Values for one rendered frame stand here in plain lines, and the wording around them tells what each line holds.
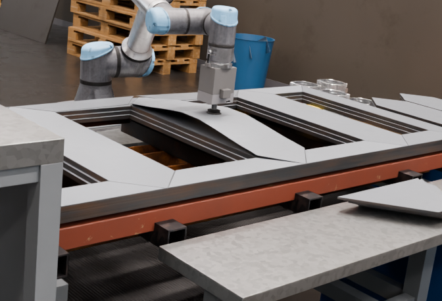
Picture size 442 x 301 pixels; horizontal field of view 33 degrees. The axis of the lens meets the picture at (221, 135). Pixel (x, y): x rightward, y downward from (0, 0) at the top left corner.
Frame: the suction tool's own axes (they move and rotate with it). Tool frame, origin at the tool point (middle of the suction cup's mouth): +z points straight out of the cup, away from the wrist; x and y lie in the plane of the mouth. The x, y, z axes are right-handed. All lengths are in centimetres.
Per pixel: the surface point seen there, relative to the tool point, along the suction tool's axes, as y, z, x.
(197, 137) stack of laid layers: -9.2, 4.0, -4.3
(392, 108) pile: 83, 3, -5
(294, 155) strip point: 0.6, 2.2, -31.7
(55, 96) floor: 165, 90, 354
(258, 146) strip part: -5.0, 1.4, -23.4
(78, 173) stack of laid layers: -55, 5, -15
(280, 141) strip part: 4.3, 1.4, -23.0
